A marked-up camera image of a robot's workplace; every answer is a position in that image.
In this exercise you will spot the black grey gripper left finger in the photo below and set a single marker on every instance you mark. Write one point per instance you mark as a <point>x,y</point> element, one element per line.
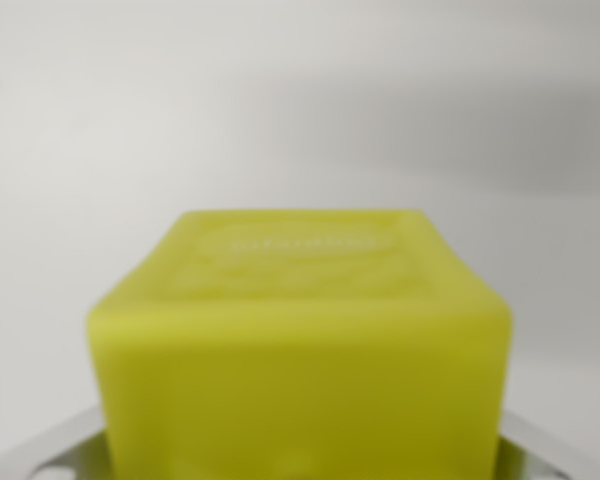
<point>55,445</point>

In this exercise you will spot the yellow cube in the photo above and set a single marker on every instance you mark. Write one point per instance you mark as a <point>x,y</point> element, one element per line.
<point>300,360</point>

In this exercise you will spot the black grey gripper right finger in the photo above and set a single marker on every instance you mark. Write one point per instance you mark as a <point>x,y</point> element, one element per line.
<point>517,450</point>

